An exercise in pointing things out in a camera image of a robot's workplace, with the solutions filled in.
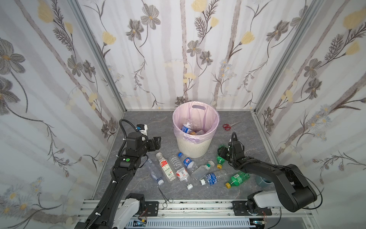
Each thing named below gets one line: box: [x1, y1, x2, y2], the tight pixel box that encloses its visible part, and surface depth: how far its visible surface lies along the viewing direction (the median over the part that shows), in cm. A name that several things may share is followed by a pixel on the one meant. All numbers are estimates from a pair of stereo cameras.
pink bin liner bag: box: [172, 100, 221, 144], surface depth 87 cm
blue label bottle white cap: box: [199, 169, 229, 186], surface depth 82 cm
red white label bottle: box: [155, 152, 177, 183], surface depth 84 cm
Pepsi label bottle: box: [177, 152, 198, 173], surface depth 88 cm
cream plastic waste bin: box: [172, 101, 220, 158], surface depth 88 cm
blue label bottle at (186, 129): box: [180, 124, 193, 135], surface depth 85 cm
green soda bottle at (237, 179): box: [225, 171, 251, 190], surface depth 81 cm
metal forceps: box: [156, 185, 174, 209], surface depth 78 cm
